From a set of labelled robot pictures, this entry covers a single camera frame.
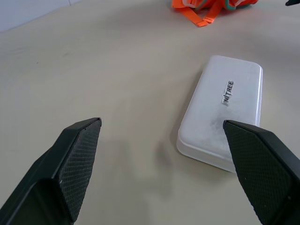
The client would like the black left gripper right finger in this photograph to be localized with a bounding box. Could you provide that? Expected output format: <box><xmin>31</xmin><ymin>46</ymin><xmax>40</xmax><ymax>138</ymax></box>
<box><xmin>223</xmin><ymin>120</ymin><xmax>300</xmax><ymax>225</ymax></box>

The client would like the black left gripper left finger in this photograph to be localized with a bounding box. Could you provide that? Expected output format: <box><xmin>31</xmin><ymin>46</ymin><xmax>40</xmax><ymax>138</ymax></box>
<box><xmin>0</xmin><ymin>117</ymin><xmax>102</xmax><ymax>225</ymax></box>

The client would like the white rectangular case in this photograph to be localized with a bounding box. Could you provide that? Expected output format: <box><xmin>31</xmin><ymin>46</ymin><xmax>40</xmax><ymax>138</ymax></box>
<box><xmin>176</xmin><ymin>55</ymin><xmax>263</xmax><ymax>173</ymax></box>

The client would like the orange fabric straps bundle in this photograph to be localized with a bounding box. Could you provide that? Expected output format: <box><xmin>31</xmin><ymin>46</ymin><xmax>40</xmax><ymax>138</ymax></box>
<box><xmin>171</xmin><ymin>0</ymin><xmax>258</xmax><ymax>28</ymax></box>

